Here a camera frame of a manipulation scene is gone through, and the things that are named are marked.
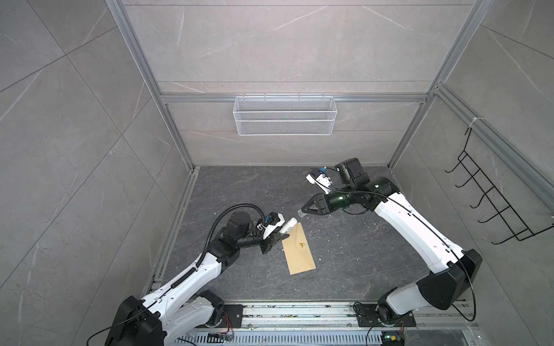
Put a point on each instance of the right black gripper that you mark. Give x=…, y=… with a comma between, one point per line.
x=322, y=205

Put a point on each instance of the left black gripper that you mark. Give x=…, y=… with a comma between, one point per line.
x=270, y=241

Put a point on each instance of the white glue stick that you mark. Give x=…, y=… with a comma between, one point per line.
x=288, y=226

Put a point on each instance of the tan paper envelope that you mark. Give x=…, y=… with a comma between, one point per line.
x=297, y=251

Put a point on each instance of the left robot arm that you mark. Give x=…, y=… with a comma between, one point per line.
x=182, y=304

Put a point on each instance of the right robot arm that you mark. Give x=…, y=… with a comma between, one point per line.
x=452, y=269

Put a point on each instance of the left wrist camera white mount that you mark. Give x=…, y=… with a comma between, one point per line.
x=274, y=221

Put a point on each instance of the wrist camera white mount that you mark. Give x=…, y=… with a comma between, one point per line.
x=319, y=178
x=274, y=221

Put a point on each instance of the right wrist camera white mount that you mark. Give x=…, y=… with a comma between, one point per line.
x=319, y=178

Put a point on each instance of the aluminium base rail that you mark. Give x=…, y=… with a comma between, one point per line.
x=338, y=315

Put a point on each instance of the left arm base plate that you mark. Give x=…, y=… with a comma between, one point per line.
x=232, y=313

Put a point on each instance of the white wire mesh basket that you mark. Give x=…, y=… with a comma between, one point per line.
x=285, y=116

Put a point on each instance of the slotted cable duct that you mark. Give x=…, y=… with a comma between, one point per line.
x=336, y=337

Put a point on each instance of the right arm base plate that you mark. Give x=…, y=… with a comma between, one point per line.
x=376, y=318

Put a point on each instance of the black wire hook rack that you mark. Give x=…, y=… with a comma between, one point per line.
x=490, y=192

